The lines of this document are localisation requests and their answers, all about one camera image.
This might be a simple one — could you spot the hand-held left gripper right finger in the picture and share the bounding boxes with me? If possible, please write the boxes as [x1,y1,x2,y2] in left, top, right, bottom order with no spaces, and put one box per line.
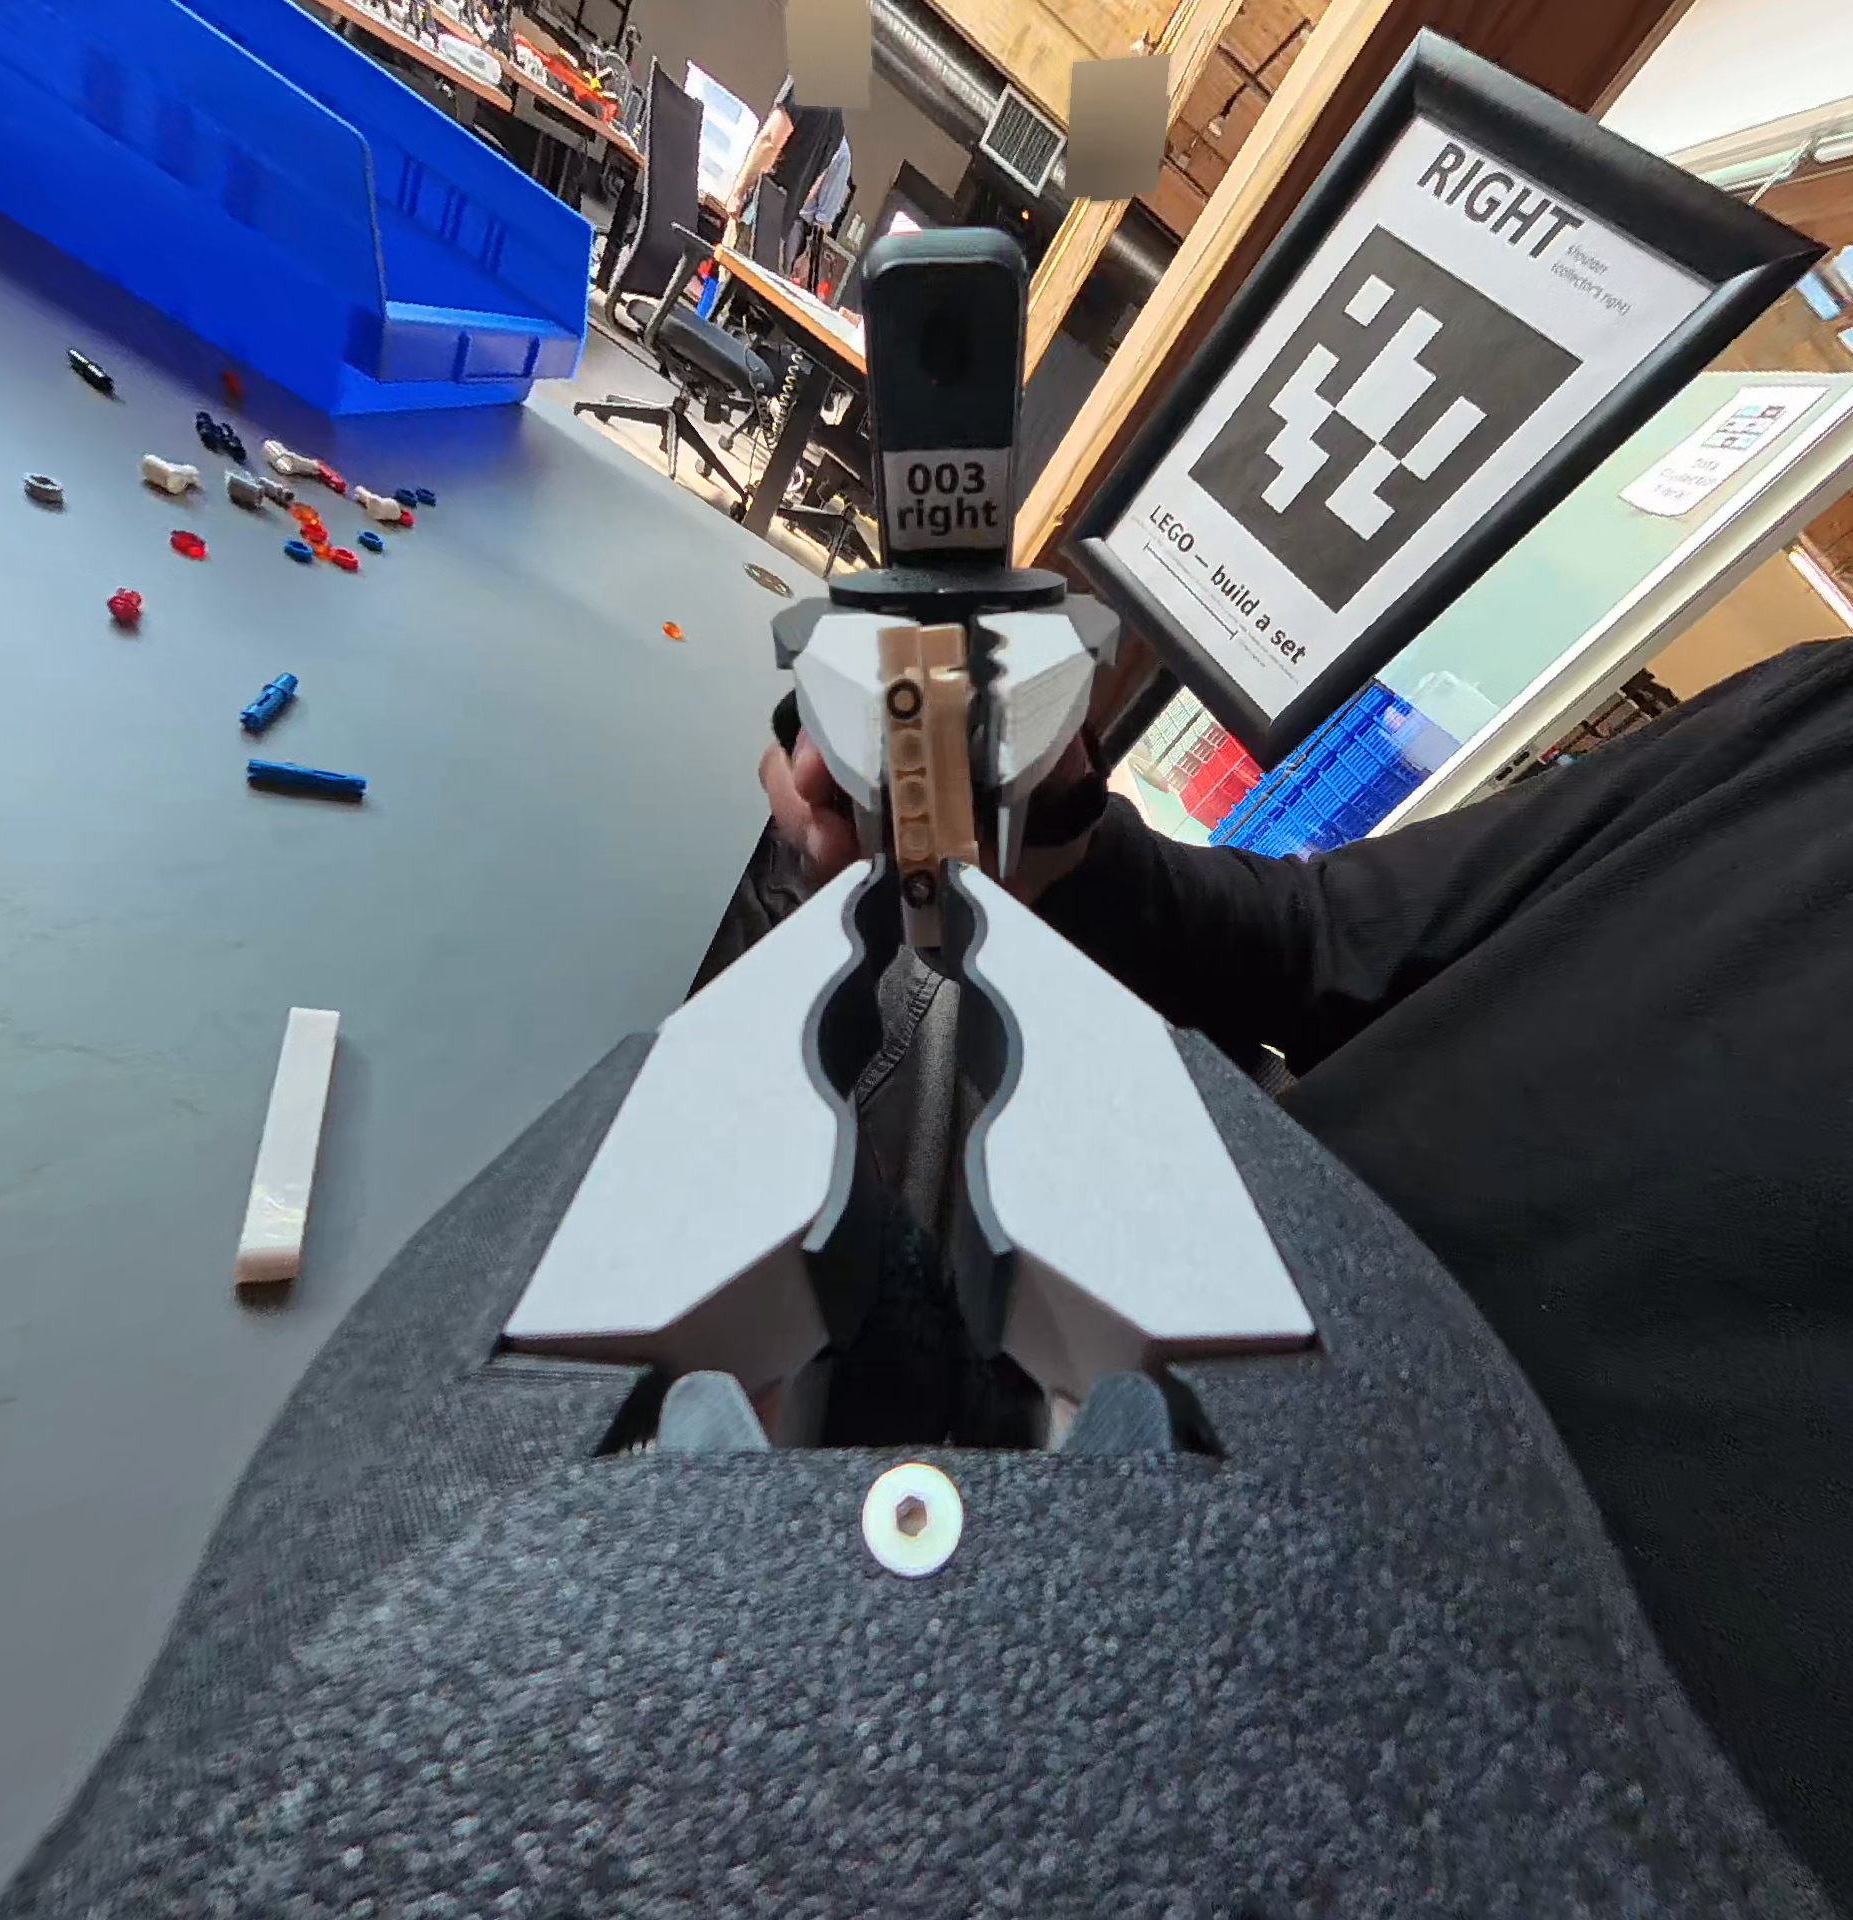
[937,859,1322,1413]

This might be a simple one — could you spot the black framed sign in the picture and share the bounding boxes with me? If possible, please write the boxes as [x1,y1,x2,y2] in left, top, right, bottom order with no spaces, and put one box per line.
[1058,32,1830,770]

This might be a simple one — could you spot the person's right forearm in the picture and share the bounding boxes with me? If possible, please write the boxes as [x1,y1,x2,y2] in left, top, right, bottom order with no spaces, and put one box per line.
[1023,794,1466,1075]

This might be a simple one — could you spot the cluttered workbench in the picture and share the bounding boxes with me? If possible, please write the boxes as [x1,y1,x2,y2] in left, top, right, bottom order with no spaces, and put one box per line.
[311,0,642,168]

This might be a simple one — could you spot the stacked blue crates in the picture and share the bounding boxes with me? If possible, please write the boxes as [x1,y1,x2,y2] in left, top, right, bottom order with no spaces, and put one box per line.
[1209,682,1466,860]

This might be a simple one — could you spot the scattered small lego pieces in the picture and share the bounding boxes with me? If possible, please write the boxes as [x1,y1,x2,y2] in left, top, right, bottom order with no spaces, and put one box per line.
[23,344,438,579]

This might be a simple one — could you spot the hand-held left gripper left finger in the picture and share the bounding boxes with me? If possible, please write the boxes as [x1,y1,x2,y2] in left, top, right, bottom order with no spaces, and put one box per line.
[502,854,898,1419]

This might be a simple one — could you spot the wooden desk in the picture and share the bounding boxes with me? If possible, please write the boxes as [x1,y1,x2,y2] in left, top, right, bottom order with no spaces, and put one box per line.
[713,245,886,579]

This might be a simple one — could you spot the red crate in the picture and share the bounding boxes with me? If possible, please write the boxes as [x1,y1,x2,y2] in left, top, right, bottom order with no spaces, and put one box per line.
[1166,719,1263,828]

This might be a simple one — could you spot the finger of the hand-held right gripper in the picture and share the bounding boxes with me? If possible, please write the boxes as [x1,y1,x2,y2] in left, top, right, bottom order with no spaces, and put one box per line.
[969,609,1096,879]
[793,611,899,869]

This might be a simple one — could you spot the white lego beam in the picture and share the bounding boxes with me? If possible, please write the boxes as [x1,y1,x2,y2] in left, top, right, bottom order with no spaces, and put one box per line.
[233,1006,341,1286]

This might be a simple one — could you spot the blue plastic bin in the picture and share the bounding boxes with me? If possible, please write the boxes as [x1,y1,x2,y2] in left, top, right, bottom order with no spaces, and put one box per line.
[0,0,596,419]

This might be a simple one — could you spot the white wall vent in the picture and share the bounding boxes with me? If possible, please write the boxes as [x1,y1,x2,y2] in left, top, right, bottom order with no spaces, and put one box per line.
[979,87,1073,196]

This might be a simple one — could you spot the tan lego assembly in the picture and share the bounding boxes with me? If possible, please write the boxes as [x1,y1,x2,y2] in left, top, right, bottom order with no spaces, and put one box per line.
[876,623,974,949]

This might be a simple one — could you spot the black office chair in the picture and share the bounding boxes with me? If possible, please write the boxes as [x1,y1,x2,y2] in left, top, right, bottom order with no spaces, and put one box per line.
[573,59,813,481]

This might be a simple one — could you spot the person's right hand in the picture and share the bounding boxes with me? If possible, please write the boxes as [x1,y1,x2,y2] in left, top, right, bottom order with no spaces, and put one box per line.
[758,734,871,883]

